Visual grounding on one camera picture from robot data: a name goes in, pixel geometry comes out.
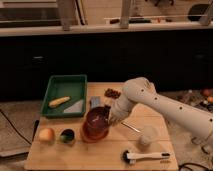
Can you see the wooden table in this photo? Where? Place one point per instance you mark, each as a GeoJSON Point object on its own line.
{"type": "Point", "coordinates": [105, 155]}

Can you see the bunch of dark grapes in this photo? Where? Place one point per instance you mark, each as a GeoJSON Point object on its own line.
{"type": "Point", "coordinates": [111, 93]}

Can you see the white dish brush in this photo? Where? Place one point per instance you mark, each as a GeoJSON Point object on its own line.
{"type": "Point", "coordinates": [130, 157]}

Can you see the grey triangular cloth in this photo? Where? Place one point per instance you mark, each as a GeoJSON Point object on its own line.
{"type": "Point", "coordinates": [75, 108]}

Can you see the metal fork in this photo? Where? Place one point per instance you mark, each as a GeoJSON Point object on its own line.
{"type": "Point", "coordinates": [131, 127]}

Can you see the yellow corn cob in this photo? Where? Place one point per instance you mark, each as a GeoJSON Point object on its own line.
{"type": "Point", "coordinates": [56, 102]}

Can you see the green plastic tray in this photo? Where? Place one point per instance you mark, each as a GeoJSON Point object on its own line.
{"type": "Point", "coordinates": [74, 86]}

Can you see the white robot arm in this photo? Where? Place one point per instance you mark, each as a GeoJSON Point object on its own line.
{"type": "Point", "coordinates": [140, 90]}

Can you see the apple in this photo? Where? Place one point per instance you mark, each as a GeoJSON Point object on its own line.
{"type": "Point", "coordinates": [46, 135]}

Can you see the dark brown bowl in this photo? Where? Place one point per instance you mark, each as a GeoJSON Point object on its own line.
{"type": "Point", "coordinates": [97, 121]}

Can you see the blue sponge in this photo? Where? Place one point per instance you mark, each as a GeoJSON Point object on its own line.
{"type": "Point", "coordinates": [95, 102]}

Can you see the orange bowl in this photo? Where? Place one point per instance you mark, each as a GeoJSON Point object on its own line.
{"type": "Point", "coordinates": [95, 137]}

